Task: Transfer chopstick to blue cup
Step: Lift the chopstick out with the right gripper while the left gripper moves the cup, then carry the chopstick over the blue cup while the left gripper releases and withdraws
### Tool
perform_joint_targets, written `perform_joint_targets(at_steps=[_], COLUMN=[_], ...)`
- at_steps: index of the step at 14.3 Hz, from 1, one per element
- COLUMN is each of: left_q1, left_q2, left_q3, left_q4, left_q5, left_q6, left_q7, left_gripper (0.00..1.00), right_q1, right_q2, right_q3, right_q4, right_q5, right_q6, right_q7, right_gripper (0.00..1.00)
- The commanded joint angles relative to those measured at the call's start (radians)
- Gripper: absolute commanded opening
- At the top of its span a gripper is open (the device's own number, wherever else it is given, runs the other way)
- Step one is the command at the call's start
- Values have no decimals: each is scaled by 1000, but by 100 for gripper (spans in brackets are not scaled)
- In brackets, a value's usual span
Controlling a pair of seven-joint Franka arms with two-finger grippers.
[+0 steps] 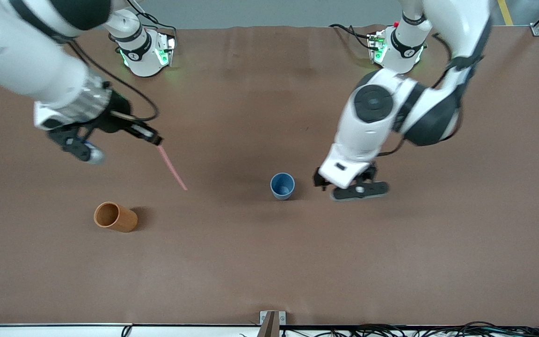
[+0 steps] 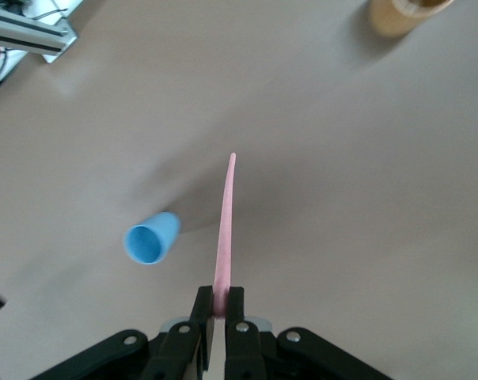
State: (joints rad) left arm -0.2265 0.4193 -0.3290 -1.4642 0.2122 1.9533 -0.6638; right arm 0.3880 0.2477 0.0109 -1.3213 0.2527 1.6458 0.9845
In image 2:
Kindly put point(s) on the blue plastic cup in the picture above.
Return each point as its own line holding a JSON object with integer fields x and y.
{"x": 168, "y": 229}

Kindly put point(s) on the brown cylindrical cup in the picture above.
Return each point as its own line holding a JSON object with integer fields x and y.
{"x": 393, "y": 20}

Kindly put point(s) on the aluminium profile post with bracket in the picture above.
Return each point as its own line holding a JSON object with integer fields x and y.
{"x": 45, "y": 37}

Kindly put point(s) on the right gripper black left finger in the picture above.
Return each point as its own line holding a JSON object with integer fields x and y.
{"x": 175, "y": 352}

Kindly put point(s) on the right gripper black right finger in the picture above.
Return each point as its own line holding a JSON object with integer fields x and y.
{"x": 243, "y": 352}

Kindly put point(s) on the brown table cover sheet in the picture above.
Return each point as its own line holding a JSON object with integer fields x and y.
{"x": 342, "y": 198}

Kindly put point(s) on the pink chopstick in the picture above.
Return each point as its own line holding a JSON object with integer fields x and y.
{"x": 225, "y": 237}

